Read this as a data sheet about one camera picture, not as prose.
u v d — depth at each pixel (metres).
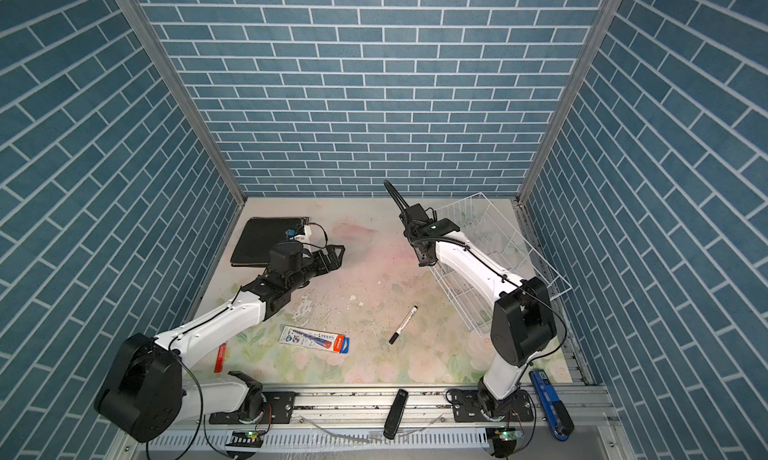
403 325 0.87
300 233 0.75
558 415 0.70
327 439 0.70
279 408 0.74
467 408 0.74
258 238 1.05
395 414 0.72
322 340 0.84
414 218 0.68
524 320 0.46
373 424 0.74
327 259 0.77
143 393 0.41
